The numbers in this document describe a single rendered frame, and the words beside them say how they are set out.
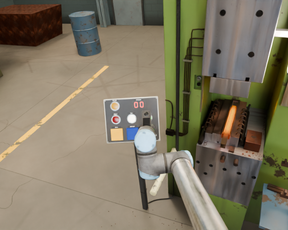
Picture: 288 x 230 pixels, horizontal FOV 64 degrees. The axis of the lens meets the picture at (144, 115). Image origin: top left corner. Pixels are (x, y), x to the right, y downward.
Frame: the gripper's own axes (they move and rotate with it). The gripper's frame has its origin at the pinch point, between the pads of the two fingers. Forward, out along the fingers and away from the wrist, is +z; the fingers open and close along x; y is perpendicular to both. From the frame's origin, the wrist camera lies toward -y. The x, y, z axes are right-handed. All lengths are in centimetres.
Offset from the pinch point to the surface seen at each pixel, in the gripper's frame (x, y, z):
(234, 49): 44, -36, -17
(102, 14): -145, -268, 614
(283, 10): 81, -60, 10
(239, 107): 64, -4, 33
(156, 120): 5.3, -0.8, 11.0
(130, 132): -11.3, 6.0, 10.3
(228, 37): 41, -42, -19
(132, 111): -9.1, -7.0, 11.1
